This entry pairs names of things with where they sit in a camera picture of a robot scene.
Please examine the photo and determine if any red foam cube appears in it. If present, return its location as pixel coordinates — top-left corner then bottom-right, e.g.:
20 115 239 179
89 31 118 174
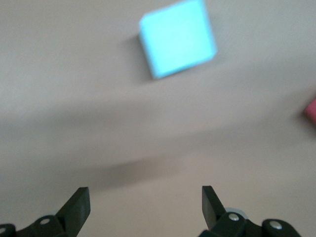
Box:
302 97 316 124

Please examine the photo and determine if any blue foam cube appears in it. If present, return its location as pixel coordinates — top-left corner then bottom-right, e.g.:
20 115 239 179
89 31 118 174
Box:
137 0 218 80

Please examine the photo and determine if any brown table cover sheet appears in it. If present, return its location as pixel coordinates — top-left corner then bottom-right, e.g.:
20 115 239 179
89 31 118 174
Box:
0 0 316 237

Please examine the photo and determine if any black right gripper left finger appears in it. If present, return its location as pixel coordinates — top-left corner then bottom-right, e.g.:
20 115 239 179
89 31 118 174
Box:
0 187 91 237

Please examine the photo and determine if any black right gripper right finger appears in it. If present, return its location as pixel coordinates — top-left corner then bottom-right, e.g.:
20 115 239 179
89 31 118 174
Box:
198 185 301 237

